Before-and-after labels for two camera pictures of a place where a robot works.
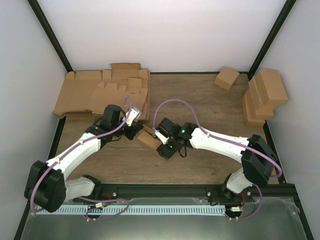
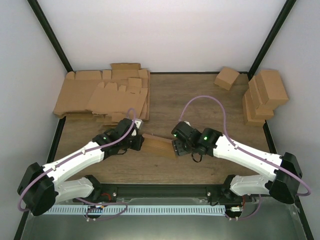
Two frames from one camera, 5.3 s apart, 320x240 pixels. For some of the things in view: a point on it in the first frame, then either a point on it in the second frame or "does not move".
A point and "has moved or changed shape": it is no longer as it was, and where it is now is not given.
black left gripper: [136, 128] to [140, 140]
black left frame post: [35, 7] does not move
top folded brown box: [271, 88] does not move
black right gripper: [163, 152] to [180, 150]
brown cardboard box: [146, 137] has moved or changed shape
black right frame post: [279, 23] does not move
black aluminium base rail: [123, 191] does not move
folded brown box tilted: [226, 77] does not move
